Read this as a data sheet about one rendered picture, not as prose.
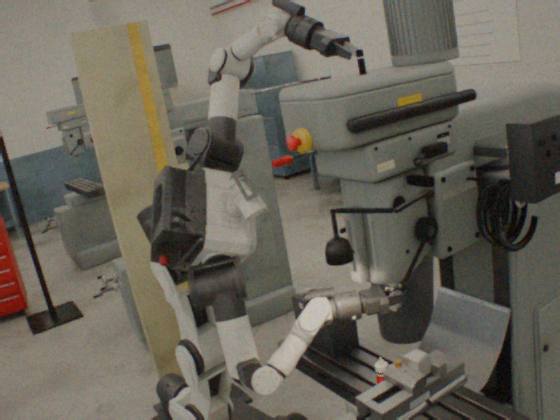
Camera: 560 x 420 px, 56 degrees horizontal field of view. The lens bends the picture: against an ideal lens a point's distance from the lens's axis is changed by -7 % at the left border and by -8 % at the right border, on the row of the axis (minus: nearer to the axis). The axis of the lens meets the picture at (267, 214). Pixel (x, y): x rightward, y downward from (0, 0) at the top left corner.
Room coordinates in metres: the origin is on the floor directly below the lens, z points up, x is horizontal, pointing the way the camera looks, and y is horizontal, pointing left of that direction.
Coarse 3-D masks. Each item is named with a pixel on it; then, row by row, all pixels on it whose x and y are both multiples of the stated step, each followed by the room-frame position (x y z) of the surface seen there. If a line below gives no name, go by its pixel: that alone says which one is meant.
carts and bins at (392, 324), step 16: (416, 272) 3.19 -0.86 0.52; (432, 272) 3.28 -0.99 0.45; (416, 288) 3.19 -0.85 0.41; (432, 288) 3.28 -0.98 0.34; (416, 304) 3.20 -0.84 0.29; (432, 304) 3.28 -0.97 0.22; (384, 320) 3.30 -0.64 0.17; (400, 320) 3.22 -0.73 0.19; (416, 320) 3.21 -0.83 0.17; (384, 336) 3.34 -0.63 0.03; (400, 336) 3.23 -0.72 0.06; (416, 336) 3.21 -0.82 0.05
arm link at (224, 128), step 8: (208, 120) 1.74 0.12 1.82; (216, 120) 1.71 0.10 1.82; (224, 120) 1.71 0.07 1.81; (232, 120) 1.72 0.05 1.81; (216, 128) 1.70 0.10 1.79; (224, 128) 1.70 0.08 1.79; (232, 128) 1.71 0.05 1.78; (216, 136) 1.66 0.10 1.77; (224, 136) 1.69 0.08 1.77; (232, 136) 1.71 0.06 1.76; (216, 144) 1.65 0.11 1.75; (224, 144) 1.67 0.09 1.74; (232, 144) 1.70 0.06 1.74; (216, 152) 1.65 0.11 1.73; (224, 152) 1.67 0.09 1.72; (232, 152) 1.69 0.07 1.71; (216, 160) 1.68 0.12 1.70; (224, 160) 1.69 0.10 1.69; (232, 160) 1.70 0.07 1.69
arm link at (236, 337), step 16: (240, 320) 1.36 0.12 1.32; (224, 336) 1.34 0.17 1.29; (240, 336) 1.34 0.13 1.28; (224, 352) 1.34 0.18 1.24; (240, 352) 1.32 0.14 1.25; (256, 352) 1.35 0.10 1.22; (240, 368) 1.29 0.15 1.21; (256, 368) 1.31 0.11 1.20; (240, 384) 1.35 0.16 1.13; (256, 384) 1.28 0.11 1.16; (272, 384) 1.29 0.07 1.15
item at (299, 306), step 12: (312, 288) 1.92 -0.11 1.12; (324, 288) 1.90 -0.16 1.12; (300, 300) 1.87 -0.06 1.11; (300, 312) 1.88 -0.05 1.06; (336, 324) 1.74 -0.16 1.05; (348, 324) 1.77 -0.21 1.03; (324, 336) 1.76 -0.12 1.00; (336, 336) 1.74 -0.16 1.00; (348, 336) 1.76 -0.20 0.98; (324, 348) 1.77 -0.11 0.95; (336, 348) 1.73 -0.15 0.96; (348, 348) 1.76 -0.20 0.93
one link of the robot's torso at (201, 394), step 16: (176, 352) 1.78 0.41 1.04; (192, 368) 1.71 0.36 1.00; (224, 368) 1.79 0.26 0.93; (192, 384) 1.72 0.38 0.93; (208, 384) 1.74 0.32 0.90; (224, 384) 1.82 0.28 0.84; (192, 400) 1.85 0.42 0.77; (208, 400) 1.75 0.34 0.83; (224, 400) 1.85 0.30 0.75; (208, 416) 1.79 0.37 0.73; (224, 416) 1.85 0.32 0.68
